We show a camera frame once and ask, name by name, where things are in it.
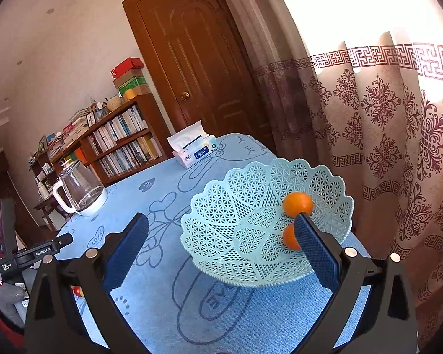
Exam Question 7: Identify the orange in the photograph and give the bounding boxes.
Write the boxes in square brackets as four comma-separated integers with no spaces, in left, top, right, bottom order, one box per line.
[283,192,314,217]
[281,223,302,250]

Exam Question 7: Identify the person's left hand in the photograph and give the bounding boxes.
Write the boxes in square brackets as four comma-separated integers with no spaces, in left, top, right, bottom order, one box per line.
[0,284,27,330]

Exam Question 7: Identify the stack of books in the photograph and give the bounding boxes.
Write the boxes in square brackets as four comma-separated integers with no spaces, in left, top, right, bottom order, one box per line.
[46,107,94,159]

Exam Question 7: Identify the red box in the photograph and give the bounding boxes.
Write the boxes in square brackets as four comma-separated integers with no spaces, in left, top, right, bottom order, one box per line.
[110,58,144,80]

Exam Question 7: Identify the brown wooden door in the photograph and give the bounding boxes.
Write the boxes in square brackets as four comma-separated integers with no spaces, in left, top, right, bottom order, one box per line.
[123,0,277,152]

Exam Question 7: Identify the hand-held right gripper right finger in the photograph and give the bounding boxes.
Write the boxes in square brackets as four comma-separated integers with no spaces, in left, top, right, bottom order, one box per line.
[293,212,418,354]

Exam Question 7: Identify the small wooden shelf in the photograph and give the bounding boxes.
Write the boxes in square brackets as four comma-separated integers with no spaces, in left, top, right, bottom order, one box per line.
[29,147,61,200]

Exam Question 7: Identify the tissue pack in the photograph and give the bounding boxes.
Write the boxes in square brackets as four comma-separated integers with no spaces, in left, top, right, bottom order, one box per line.
[167,120,222,169]

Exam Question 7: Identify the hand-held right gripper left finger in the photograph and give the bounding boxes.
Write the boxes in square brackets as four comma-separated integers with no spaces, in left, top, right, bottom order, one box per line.
[24,212,150,354]

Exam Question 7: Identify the patterned curtain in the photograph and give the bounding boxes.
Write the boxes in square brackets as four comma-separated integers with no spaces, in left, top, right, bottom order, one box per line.
[210,0,443,340]

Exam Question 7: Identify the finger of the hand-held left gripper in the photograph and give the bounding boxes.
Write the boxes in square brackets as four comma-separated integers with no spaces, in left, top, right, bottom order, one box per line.
[50,233,74,253]

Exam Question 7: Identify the light blue plastic basket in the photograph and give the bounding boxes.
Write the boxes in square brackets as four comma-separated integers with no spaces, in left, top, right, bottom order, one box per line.
[180,158,355,289]

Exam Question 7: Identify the rows of books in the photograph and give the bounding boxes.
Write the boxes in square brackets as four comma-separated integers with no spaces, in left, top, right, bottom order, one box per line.
[87,105,163,178]

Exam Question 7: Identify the wooden bench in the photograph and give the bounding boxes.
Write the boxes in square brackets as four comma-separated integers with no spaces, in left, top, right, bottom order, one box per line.
[33,195,71,231]

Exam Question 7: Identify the blue printed tablecloth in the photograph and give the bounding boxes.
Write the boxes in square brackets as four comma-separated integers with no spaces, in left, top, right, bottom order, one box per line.
[53,133,373,354]

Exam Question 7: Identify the wooden bookshelf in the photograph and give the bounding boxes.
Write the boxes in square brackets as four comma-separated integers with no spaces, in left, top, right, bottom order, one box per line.
[46,93,174,189]

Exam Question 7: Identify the green box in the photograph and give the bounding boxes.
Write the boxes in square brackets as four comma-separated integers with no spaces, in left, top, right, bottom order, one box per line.
[117,77,149,96]

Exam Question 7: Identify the glass kettle with white handle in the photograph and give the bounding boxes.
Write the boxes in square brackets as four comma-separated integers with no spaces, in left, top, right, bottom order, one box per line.
[52,158,108,217]

